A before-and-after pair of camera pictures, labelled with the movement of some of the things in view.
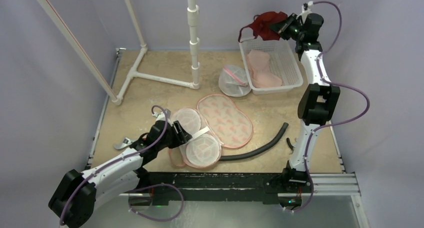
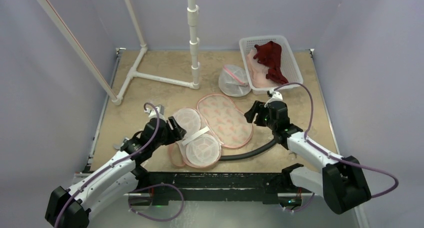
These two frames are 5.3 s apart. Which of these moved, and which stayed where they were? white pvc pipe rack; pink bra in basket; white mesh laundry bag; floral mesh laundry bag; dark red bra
Moved: dark red bra
Stayed: white pvc pipe rack; floral mesh laundry bag; pink bra in basket; white mesh laundry bag
